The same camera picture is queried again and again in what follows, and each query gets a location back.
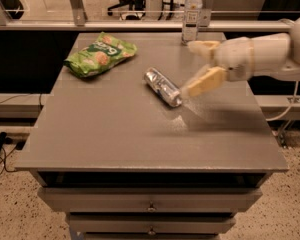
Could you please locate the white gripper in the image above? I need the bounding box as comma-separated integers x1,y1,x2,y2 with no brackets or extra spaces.
181,37,254,98

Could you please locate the red bull can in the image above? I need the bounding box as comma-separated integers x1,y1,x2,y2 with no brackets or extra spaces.
144,67,182,107

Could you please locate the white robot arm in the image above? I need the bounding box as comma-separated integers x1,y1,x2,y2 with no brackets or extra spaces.
181,18,300,99

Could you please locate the clear plastic water bottle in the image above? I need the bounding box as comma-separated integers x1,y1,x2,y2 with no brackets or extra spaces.
181,0,203,44

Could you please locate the green snack bag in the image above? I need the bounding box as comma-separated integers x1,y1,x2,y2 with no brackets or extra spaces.
64,32,137,78

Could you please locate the grey drawer cabinet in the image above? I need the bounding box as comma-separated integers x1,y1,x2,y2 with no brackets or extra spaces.
16,33,287,240

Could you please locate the upper grey drawer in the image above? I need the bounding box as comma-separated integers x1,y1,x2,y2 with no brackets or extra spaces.
38,188,262,213

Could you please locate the grey drawer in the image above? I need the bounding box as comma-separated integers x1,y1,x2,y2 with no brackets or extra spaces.
38,188,262,213
67,214,235,235

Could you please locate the lower grey drawer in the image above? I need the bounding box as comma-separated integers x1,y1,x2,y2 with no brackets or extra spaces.
67,214,235,235

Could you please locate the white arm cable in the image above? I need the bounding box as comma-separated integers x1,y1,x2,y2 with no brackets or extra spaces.
265,80,300,122

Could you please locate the metal railing frame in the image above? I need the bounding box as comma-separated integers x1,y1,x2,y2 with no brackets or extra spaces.
0,0,300,32

